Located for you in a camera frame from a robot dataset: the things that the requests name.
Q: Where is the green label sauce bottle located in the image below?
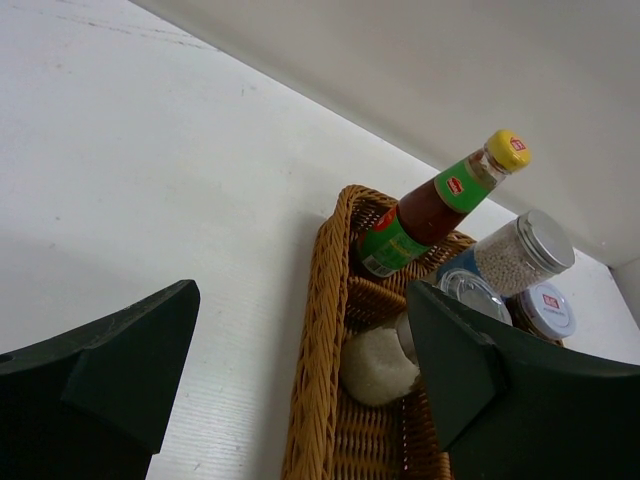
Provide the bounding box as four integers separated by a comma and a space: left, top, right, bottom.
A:
351, 129, 532, 279

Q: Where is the tall white pearl jar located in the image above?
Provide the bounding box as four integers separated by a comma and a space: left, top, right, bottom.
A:
430, 210, 575, 298

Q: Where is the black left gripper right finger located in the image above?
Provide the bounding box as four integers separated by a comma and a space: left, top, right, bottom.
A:
406, 281, 639, 479

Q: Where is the white lid spice jar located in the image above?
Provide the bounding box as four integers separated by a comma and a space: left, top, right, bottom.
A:
506, 282, 577, 343

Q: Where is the brown wicker divided basket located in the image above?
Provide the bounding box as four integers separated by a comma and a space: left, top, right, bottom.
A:
281, 185, 474, 479

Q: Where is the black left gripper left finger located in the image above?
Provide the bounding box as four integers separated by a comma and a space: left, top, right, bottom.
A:
1, 280, 200, 479

